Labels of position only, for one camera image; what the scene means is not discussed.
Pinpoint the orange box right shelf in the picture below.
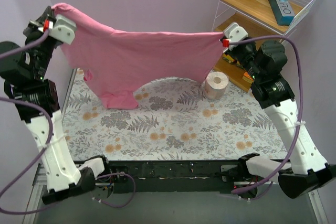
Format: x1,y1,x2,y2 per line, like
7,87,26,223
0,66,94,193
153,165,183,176
242,72,254,83

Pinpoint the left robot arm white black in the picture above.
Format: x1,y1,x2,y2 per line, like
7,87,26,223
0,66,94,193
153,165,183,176
1,6,112,205

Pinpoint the floral table mat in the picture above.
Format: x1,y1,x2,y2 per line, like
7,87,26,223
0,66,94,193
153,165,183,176
62,69,287,161

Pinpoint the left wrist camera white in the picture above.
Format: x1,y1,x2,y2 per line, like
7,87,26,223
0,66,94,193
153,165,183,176
38,14,77,45

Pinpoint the pink garment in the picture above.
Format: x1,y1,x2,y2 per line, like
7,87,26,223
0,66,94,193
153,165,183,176
53,3,223,109

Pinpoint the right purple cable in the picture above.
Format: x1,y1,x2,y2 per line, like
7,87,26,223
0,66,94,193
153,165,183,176
228,35,305,201

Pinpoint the orange yellow box left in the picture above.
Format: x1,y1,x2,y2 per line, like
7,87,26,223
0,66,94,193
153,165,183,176
223,54,237,65

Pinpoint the purple cable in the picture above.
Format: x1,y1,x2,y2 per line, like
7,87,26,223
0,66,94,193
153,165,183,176
228,35,305,201
0,28,136,214

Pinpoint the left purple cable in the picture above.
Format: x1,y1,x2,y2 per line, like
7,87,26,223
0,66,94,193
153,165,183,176
0,28,136,214

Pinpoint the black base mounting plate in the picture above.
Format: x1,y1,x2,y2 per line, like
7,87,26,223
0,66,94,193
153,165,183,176
81,159,271,194

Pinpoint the teal long box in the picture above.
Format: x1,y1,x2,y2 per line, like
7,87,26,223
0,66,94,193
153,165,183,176
268,0,295,26

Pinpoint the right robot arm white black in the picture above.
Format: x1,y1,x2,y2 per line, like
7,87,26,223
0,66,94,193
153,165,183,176
223,36,335,199

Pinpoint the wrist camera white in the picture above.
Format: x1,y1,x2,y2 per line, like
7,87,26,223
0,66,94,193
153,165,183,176
222,22,248,50
38,14,77,45

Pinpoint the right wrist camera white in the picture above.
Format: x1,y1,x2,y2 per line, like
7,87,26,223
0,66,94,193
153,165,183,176
222,22,248,50

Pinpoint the white wire shelf rack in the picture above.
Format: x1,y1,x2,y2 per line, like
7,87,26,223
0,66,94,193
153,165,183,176
209,0,321,93

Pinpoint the toilet paper roll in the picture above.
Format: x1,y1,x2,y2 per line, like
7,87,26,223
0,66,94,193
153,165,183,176
204,71,229,100

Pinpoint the aluminium frame rail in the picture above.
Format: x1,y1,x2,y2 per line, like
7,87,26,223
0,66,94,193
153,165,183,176
23,167,328,223

